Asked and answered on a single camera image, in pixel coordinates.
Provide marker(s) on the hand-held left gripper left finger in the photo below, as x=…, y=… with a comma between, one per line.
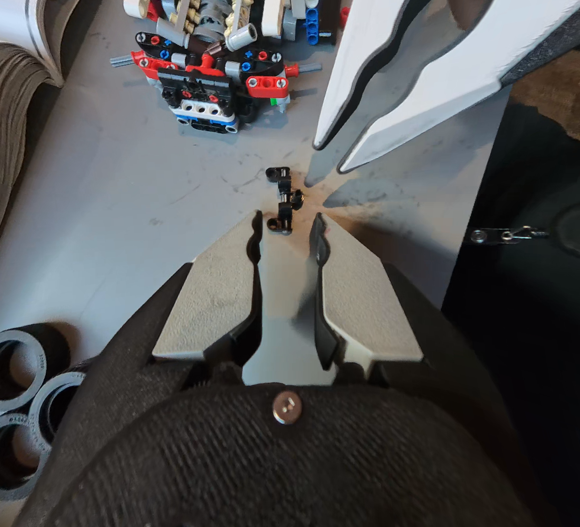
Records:
x=213, y=309

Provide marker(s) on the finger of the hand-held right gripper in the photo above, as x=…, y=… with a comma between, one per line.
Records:
x=475, y=73
x=362, y=28

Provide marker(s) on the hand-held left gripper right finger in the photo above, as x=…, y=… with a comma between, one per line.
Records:
x=362, y=309

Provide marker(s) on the black toy brick assembly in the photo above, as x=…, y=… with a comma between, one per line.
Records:
x=284, y=212

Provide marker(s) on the grey desk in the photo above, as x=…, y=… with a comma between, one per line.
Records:
x=136, y=218

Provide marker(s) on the person's black clothing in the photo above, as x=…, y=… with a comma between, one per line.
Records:
x=521, y=332

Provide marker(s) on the toy brick car model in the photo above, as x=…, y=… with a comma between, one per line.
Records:
x=204, y=83

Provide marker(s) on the open instruction booklet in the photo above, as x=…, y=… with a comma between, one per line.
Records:
x=27, y=1

